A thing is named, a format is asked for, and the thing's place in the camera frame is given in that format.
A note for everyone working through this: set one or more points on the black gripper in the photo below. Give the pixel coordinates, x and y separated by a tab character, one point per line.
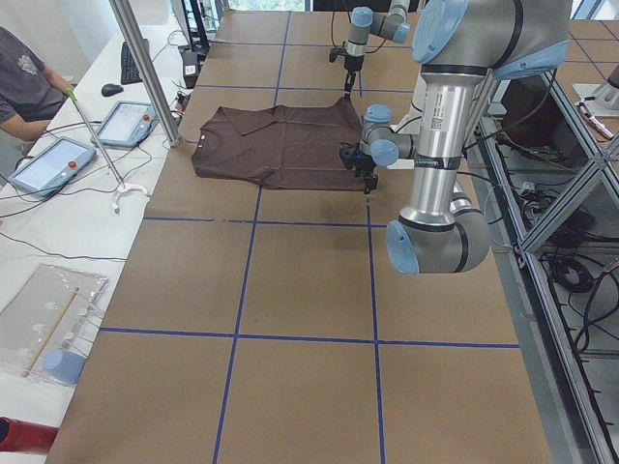
364	167
349	64

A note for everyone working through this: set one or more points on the dark brown t-shirt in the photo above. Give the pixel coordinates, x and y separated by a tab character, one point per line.
282	147

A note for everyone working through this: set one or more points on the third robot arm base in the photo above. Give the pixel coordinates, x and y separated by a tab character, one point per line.
600	100

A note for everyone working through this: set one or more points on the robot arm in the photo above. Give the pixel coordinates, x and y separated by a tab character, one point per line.
457	45
364	22

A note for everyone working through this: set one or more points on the black power adapter box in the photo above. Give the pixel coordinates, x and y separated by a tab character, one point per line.
191	68

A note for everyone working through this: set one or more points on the black keyboard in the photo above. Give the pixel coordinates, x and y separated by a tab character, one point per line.
129	71

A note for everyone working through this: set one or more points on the far blue teach pendant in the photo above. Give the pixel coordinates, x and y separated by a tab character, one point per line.
127	124

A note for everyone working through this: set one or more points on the blue teach pendant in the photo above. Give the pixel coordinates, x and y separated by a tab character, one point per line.
127	124
52	168

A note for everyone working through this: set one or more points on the black computer mouse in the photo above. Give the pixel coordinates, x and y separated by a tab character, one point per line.
111	89

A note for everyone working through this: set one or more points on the white plastic hook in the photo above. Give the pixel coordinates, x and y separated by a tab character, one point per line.
123	190

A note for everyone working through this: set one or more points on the metal reacher stick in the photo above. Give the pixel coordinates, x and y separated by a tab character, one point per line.
71	96

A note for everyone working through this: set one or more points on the near blue teach pendant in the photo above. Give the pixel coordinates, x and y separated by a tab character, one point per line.
52	168

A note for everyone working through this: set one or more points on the person in grey shirt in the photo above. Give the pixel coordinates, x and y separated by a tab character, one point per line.
31	92

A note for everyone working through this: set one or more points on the clear plastic sheet tray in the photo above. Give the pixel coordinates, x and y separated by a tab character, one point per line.
34	307

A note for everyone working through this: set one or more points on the blue plastic cap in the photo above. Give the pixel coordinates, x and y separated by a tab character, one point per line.
65	366

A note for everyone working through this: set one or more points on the wooden stick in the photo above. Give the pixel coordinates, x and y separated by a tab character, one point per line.
48	334

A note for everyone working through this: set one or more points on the red cylinder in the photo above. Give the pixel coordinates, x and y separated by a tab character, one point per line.
26	437

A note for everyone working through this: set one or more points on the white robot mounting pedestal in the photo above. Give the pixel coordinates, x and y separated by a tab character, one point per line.
411	116

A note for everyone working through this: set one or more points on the aluminium frame post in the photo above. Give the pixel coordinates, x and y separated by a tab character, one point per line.
131	32

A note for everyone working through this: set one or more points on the aluminium side frame rail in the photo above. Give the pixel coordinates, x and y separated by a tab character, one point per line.
552	205

